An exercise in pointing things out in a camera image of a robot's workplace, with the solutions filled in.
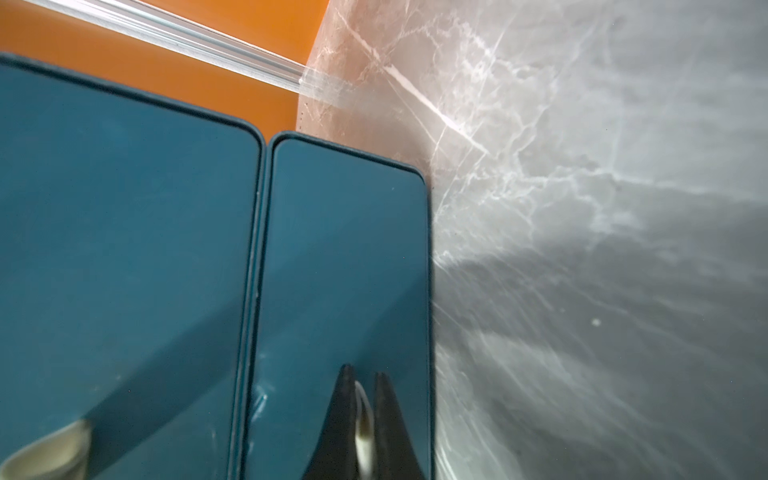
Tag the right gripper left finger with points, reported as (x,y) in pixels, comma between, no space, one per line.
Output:
(334,456)

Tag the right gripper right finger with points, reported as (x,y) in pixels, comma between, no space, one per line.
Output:
(396,459)

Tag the teal bottom drawer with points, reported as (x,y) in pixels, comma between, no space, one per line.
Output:
(344,279)

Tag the teal drawer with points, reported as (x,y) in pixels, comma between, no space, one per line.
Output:
(126,240)
(344,279)

